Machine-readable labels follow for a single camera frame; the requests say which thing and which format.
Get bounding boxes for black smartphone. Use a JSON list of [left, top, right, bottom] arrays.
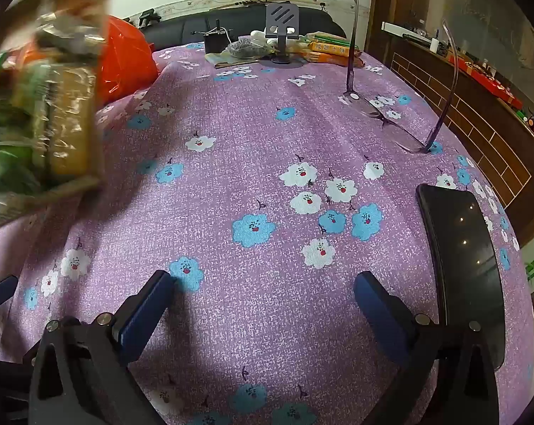
[[416, 183, 507, 373]]

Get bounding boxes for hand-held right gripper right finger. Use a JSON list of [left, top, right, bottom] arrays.
[[353, 271, 500, 425]]

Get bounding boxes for pale green snack packet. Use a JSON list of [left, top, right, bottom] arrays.
[[301, 31, 352, 45]]

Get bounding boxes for orange snack packet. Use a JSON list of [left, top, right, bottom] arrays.
[[307, 41, 364, 68]]

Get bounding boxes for brown tiled counter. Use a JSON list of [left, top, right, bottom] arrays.
[[382, 21, 534, 240]]

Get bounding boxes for small black box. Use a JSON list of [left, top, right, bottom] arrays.
[[204, 30, 234, 54]]

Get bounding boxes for purple floral tablecloth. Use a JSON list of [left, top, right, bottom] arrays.
[[0, 42, 534, 425]]

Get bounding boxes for purple-framed eyeglasses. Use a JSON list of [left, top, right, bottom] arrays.
[[343, 0, 460, 155]]

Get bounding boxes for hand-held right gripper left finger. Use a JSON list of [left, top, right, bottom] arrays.
[[30, 270, 177, 425]]

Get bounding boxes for cardboard box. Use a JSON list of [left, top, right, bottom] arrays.
[[0, 0, 121, 235]]

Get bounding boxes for clear plastic bag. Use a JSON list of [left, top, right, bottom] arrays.
[[226, 38, 272, 59]]

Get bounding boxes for grey phone stand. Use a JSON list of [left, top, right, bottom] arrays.
[[266, 2, 301, 65]]

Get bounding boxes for white tissue wad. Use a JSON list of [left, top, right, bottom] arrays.
[[249, 30, 277, 47]]

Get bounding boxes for pile of snack packets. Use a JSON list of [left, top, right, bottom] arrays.
[[0, 0, 104, 213]]

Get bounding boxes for orange plastic bag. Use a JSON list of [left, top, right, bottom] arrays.
[[96, 15, 159, 107]]

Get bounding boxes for wooden door frame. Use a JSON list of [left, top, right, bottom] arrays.
[[368, 0, 401, 54]]

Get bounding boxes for flat printed booklet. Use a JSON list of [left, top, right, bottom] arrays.
[[205, 51, 259, 69]]

